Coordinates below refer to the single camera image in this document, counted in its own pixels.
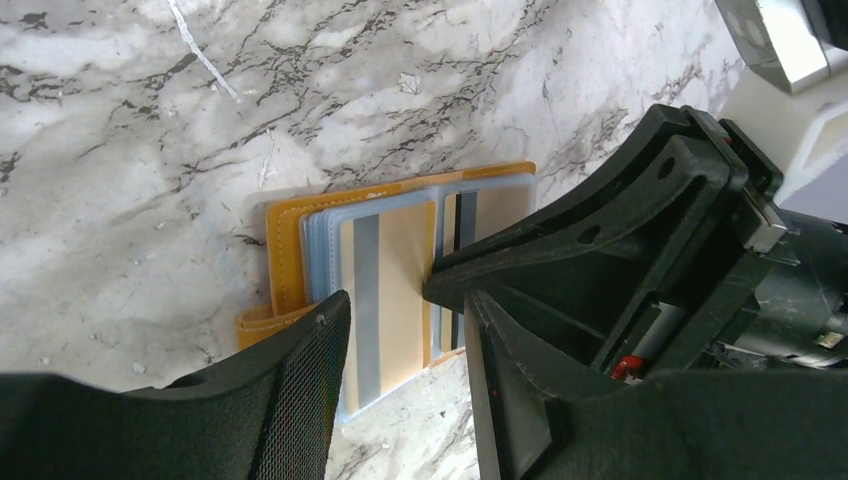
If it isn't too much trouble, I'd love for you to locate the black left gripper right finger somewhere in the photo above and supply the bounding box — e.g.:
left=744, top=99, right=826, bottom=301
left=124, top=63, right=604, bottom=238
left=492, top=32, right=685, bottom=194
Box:
left=465, top=291, right=847, bottom=479

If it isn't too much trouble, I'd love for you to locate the gold credit card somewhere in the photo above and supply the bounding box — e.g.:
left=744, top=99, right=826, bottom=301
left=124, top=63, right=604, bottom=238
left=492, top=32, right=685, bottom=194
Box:
left=337, top=200, right=436, bottom=417
left=440, top=184, right=535, bottom=352

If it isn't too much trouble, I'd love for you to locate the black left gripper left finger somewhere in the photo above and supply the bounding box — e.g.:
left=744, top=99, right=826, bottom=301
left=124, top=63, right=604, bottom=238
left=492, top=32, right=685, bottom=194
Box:
left=1, top=291, right=351, bottom=479

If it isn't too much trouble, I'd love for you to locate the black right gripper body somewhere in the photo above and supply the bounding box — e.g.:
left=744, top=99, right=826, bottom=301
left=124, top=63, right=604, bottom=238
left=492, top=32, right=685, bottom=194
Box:
left=722, top=211, right=847, bottom=369

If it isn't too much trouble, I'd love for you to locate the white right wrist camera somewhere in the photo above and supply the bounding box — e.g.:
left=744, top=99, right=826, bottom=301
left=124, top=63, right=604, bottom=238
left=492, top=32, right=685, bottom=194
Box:
left=716, top=0, right=847, bottom=94

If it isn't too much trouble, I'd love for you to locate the yellow leather card holder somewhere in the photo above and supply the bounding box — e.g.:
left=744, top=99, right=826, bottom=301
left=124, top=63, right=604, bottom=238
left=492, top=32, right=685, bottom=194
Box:
left=235, top=161, right=537, bottom=422

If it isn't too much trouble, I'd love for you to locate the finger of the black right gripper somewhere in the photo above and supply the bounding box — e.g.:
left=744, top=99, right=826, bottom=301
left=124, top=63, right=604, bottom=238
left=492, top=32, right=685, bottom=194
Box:
left=423, top=104, right=783, bottom=374

